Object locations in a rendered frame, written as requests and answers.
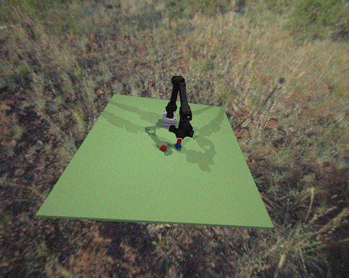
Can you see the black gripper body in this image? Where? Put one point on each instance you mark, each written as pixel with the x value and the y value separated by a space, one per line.
pixel 173 129

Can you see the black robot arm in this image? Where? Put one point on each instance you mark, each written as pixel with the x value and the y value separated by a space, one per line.
pixel 179 85

